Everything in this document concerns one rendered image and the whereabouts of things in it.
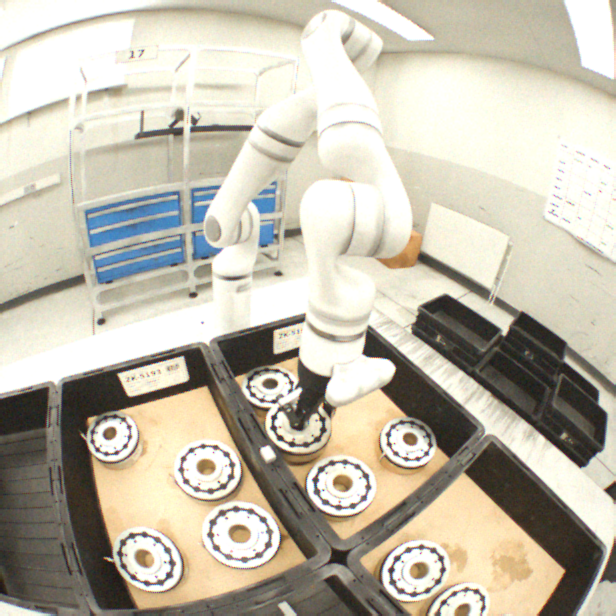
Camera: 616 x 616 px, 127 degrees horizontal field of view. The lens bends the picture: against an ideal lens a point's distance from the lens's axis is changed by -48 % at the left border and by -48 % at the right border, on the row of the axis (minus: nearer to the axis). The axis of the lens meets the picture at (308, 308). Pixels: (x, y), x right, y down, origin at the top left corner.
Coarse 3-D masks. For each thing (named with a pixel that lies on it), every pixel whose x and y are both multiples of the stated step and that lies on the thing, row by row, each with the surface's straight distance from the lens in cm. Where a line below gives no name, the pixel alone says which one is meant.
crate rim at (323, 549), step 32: (160, 352) 51; (64, 384) 55; (224, 384) 44; (256, 448) 37; (64, 480) 44; (64, 512) 42; (320, 544) 34; (288, 576) 33; (96, 608) 39; (160, 608) 35; (192, 608) 34
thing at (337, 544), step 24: (216, 336) 52; (240, 336) 52; (216, 360) 48; (408, 360) 53; (432, 384) 50; (240, 408) 41; (456, 408) 49; (264, 432) 39; (480, 432) 48; (456, 456) 45; (288, 480) 35; (432, 480) 40; (312, 504) 35; (408, 504) 37; (336, 552) 36
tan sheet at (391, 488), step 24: (288, 360) 62; (240, 384) 57; (360, 408) 56; (384, 408) 57; (336, 432) 51; (360, 432) 52; (360, 456) 50; (384, 480) 49; (408, 480) 50; (384, 504) 47; (336, 528) 45; (360, 528) 45
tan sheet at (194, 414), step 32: (96, 416) 60; (160, 416) 55; (192, 416) 53; (160, 448) 51; (96, 480) 53; (128, 480) 51; (160, 480) 49; (128, 512) 49; (160, 512) 47; (192, 512) 46; (192, 544) 45; (288, 544) 43; (192, 576) 44; (224, 576) 43; (256, 576) 43
